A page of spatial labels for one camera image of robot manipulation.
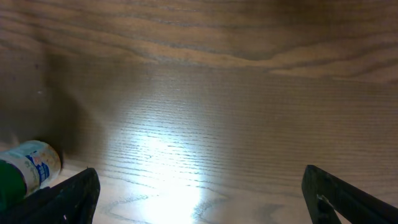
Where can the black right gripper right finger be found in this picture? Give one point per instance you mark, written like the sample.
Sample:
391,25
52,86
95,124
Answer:
326,196

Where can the green lidded white canister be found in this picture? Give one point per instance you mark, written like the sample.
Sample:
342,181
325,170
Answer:
25,169

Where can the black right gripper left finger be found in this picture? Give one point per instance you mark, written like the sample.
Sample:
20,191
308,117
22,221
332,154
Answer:
72,201

